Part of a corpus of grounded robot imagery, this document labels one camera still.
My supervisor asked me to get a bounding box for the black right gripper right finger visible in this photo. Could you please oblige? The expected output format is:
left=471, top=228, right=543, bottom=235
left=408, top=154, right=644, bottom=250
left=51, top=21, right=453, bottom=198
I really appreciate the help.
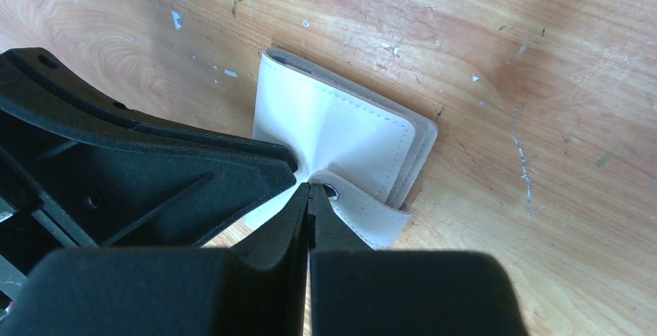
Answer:
left=308, top=184, right=528, bottom=335

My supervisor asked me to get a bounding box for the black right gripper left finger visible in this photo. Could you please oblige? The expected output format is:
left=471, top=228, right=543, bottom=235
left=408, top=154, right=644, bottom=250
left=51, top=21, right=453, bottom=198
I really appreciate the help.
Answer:
left=1, top=183, right=311, bottom=335

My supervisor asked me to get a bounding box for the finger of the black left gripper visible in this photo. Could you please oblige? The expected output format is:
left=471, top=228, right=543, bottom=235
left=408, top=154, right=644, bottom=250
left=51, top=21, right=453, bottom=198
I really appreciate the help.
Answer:
left=1, top=47, right=298, bottom=171
left=1, top=111, right=294, bottom=248

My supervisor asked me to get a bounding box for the white leather card holder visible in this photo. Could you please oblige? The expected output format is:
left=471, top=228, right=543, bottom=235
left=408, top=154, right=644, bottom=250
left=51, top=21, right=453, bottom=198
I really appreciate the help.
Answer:
left=252, top=48, right=439, bottom=249

